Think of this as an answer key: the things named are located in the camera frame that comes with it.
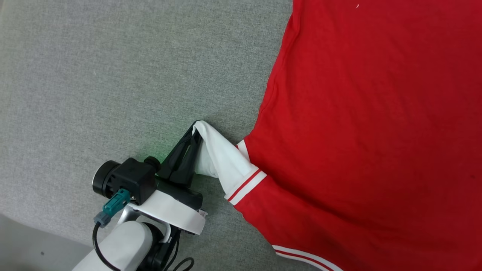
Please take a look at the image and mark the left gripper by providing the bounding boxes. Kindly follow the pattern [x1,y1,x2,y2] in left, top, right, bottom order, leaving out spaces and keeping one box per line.
[130,120,207,236]

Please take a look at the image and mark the red and white garment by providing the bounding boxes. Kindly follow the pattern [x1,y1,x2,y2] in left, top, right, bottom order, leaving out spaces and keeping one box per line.
[192,0,482,271]

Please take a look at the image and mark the teal plug camera cable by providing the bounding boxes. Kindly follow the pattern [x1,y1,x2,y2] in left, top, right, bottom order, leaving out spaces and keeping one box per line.
[92,189,131,271]

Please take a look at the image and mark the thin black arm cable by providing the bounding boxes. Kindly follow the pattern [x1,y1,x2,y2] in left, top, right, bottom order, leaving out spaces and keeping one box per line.
[162,230,195,271]

